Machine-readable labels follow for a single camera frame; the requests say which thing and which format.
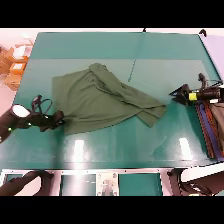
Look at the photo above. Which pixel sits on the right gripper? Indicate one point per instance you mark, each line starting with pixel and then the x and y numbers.
pixel 186 95

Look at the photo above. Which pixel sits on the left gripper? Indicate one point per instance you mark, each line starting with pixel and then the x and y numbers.
pixel 52 120

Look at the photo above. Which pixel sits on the green T-shirt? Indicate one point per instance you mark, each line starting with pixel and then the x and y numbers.
pixel 100 100

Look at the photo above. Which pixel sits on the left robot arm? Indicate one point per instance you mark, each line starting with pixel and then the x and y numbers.
pixel 19 120

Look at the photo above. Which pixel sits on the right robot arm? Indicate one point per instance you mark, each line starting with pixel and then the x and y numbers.
pixel 210 93

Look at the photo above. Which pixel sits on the olive garment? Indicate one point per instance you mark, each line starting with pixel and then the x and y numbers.
pixel 220 116

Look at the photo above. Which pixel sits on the red-brown garment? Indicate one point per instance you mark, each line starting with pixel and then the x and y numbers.
pixel 213 126

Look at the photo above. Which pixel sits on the cardboard box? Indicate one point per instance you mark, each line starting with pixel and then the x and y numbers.
pixel 18 68

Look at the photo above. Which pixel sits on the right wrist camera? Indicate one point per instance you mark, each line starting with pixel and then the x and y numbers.
pixel 202 80

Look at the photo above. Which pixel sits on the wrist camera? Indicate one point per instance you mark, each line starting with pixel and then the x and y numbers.
pixel 202 80
pixel 36 101

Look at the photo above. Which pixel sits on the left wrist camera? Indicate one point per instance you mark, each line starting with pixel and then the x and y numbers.
pixel 36 101

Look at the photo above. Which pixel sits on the silver frame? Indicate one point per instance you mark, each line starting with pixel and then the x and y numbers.
pixel 106 183

